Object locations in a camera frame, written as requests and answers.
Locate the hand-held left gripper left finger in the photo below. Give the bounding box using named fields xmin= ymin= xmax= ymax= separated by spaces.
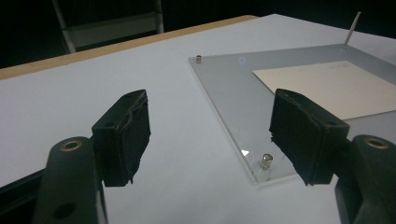
xmin=92 ymin=89 xmax=152 ymax=188

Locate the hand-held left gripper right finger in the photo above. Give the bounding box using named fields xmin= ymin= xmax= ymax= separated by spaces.
xmin=269 ymin=88 xmax=350 ymax=187

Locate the picture card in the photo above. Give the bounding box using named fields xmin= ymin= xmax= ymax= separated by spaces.
xmin=252 ymin=60 xmax=396 ymax=120

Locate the clear acrylic photo frame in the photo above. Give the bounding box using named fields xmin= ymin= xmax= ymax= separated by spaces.
xmin=188 ymin=11 xmax=396 ymax=187

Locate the white table sheet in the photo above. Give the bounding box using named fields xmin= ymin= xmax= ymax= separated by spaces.
xmin=0 ymin=13 xmax=396 ymax=224

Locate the white metal stand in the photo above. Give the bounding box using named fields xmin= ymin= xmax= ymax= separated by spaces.
xmin=50 ymin=0 xmax=165 ymax=54

